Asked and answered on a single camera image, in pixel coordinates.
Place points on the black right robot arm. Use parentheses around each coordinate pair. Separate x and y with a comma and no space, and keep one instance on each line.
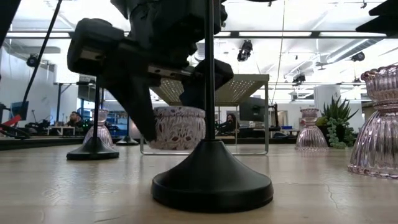
(382,25)

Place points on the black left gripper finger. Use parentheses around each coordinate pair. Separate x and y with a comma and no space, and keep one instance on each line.
(192,93)
(133,93)

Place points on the black ceiling spotlight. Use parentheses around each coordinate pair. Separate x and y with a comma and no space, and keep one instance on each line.
(32,60)
(245,49)
(358,56)
(299,78)

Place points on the person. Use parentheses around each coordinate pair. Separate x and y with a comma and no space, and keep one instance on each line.
(75,119)
(230,123)

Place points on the dark computer monitor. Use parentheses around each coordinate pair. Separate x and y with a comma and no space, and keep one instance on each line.
(252,109)

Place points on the black metal taper candlestick holder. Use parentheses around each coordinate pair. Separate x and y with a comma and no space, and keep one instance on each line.
(92,151)
(211,180)
(127,141)

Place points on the pink ribbed glass candle holder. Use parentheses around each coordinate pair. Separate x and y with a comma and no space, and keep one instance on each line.
(377,140)
(105,133)
(311,137)

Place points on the potted green succulent plant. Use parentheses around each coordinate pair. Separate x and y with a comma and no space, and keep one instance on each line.
(337,124)

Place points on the purple floral ceramic candle holder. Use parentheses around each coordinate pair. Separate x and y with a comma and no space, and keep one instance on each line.
(177,129)

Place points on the green perforated metal shelf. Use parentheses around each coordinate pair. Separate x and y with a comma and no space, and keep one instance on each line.
(242,90)

